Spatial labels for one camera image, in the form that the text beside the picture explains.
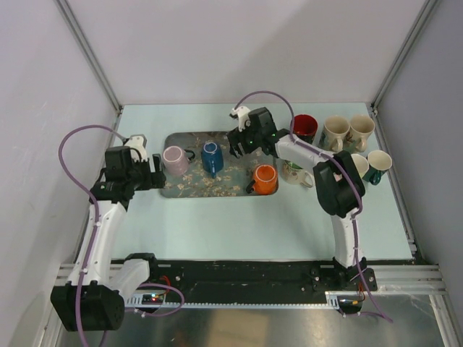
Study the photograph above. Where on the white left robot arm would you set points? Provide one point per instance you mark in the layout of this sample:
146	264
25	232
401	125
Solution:
92	299

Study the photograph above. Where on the aluminium frame post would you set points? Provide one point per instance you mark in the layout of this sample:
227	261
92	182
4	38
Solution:
84	45
418	26

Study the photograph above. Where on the blue faceted mug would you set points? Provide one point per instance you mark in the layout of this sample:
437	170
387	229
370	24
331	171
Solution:
212	158

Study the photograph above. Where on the aluminium rail right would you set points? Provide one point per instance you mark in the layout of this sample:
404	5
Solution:
409	279

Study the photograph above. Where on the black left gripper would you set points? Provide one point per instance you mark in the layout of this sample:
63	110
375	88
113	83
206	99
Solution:
154	180

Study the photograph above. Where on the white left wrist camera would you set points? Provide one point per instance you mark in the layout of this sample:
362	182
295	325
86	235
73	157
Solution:
137	144

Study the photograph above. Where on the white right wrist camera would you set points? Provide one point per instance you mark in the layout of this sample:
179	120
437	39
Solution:
241	114

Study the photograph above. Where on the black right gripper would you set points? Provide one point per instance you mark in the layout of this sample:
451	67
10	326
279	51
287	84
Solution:
235	137

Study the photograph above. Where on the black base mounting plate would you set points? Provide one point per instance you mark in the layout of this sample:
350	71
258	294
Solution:
255	282

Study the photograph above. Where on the left aluminium frame post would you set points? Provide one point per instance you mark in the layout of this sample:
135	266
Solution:
84	45

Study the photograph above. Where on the orange mug black handle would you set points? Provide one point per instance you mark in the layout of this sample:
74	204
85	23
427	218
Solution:
264	180

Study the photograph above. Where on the cream coral pattern mug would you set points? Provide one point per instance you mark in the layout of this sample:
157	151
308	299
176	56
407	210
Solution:
361	127

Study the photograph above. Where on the tall cream seahorse mug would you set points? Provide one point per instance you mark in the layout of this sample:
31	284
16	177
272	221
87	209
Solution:
335	130

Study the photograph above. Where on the floral patterned serving tray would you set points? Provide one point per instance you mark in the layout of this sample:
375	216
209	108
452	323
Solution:
231	181

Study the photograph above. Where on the right aluminium frame post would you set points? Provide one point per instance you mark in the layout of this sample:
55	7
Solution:
418	26

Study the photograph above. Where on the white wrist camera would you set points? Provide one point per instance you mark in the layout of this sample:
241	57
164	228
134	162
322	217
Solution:
241	114
137	144

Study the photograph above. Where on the lilac mug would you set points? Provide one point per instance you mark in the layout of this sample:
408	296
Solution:
177	160

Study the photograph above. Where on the black mug orange trim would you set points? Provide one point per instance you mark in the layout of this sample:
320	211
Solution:
305	127

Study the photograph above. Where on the yellow faceted mug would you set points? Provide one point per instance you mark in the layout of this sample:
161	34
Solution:
361	164

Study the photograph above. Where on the cream mug with script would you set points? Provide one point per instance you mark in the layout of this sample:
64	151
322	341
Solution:
293	174

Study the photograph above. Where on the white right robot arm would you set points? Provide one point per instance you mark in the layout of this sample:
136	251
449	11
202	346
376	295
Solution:
339	187

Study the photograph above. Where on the dark green faceted mug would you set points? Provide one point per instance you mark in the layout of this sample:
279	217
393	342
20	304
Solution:
379	162

